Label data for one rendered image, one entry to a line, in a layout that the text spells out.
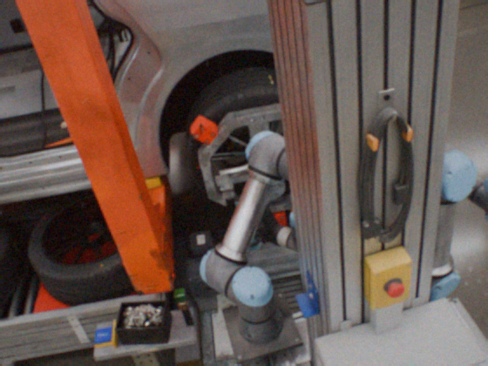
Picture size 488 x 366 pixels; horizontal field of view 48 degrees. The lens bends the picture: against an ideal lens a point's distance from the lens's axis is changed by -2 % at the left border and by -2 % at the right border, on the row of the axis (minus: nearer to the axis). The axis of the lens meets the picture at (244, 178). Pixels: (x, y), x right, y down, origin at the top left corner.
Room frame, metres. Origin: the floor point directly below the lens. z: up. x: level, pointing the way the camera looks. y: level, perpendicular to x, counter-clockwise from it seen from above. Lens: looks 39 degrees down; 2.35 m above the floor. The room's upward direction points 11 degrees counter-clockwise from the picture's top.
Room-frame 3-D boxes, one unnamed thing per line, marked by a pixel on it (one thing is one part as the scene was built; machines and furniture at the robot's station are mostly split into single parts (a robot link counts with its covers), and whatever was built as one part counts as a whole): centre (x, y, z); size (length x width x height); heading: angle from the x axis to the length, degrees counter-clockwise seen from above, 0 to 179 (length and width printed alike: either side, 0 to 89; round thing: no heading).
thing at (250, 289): (1.12, 0.04, 0.98); 0.13 x 0.12 x 0.14; 38
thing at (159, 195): (2.01, 0.47, 0.69); 0.52 x 0.17 x 0.35; 0
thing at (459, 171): (1.05, -0.50, 1.19); 0.15 x 0.12 x 0.55; 22
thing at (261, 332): (1.11, 0.04, 0.87); 0.15 x 0.15 x 0.10
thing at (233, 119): (1.92, -0.10, 0.85); 0.54 x 0.07 x 0.54; 90
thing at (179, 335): (1.45, 0.54, 0.44); 0.43 x 0.17 x 0.03; 90
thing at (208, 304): (1.95, 0.27, 0.26); 0.42 x 0.18 x 0.35; 0
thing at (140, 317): (1.45, 0.52, 0.51); 0.20 x 0.14 x 0.13; 81
